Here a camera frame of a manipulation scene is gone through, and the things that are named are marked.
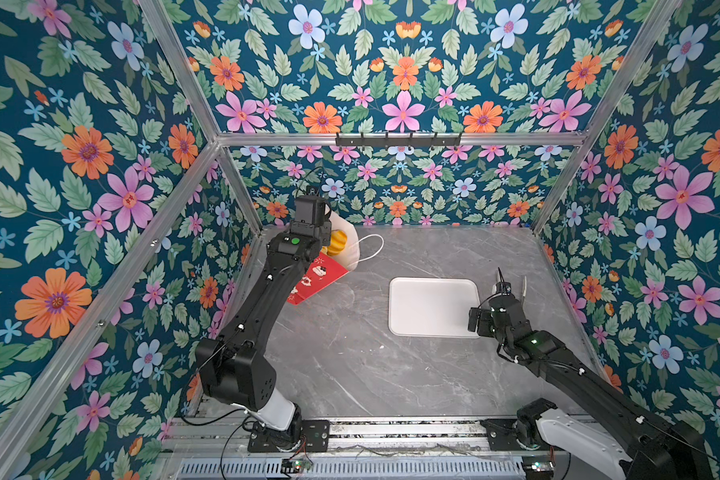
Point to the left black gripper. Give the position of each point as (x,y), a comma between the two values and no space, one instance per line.
(326,230)

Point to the yellow striped croissant bread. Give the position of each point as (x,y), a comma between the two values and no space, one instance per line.
(338,243)

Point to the red white paper bag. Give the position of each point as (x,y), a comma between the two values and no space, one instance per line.
(326,270)

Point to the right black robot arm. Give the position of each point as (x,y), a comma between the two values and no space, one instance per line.
(628,441)

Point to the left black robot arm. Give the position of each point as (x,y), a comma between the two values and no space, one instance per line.
(232,367)

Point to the white rectangular tray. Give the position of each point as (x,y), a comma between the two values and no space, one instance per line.
(431,307)

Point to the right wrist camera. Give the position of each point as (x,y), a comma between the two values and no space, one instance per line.
(480,321)

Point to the black hook rail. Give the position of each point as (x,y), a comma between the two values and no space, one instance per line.
(385,140)

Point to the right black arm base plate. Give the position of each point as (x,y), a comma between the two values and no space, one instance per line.
(505,434)

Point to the aluminium front rail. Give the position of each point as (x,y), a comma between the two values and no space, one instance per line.
(383,436)

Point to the white slotted cable duct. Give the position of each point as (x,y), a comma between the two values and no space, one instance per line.
(351,468)

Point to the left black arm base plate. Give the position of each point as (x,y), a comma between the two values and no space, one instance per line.
(309,435)

